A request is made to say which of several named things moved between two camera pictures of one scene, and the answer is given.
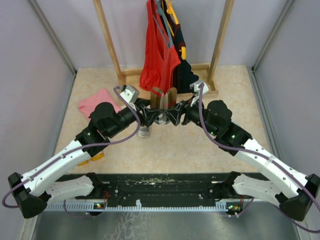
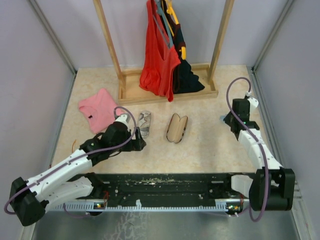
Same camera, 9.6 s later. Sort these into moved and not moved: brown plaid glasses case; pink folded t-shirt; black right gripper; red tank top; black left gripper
Moved: brown plaid glasses case; black left gripper; black right gripper
Not moved: red tank top; pink folded t-shirt
